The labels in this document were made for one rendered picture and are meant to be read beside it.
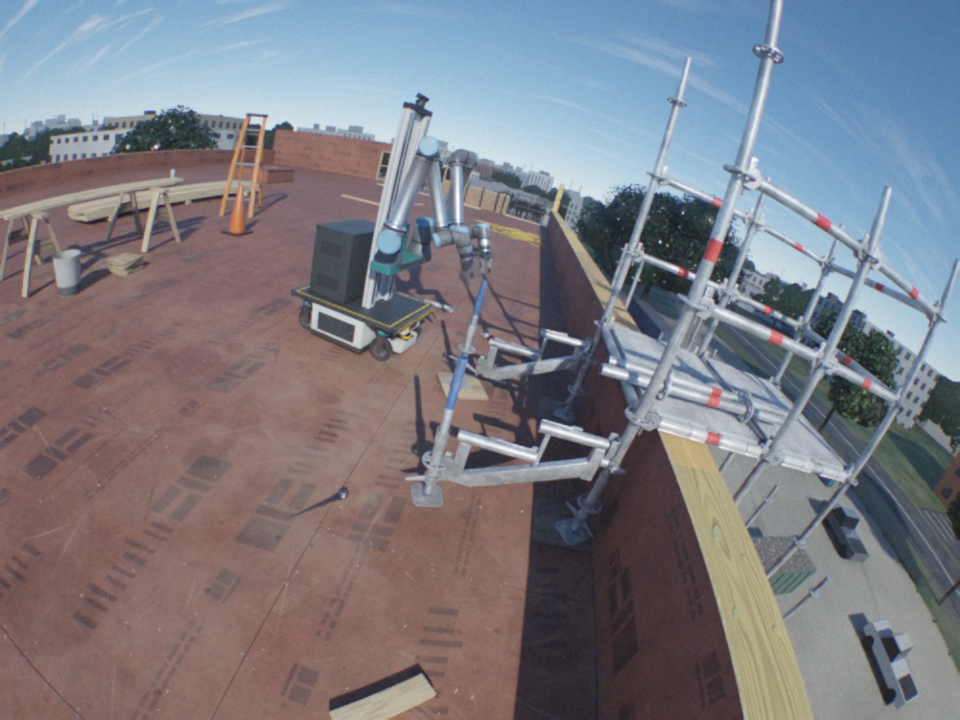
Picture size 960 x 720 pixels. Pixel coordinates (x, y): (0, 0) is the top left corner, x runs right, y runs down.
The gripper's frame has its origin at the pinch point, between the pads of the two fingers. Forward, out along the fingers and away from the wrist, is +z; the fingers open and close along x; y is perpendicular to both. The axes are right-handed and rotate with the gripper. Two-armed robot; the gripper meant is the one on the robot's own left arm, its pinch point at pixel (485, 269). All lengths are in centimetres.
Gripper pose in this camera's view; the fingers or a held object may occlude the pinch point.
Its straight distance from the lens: 287.1
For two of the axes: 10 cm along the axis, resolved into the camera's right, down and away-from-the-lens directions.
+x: 4.1, -1.9, 8.9
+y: 9.1, 0.1, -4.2
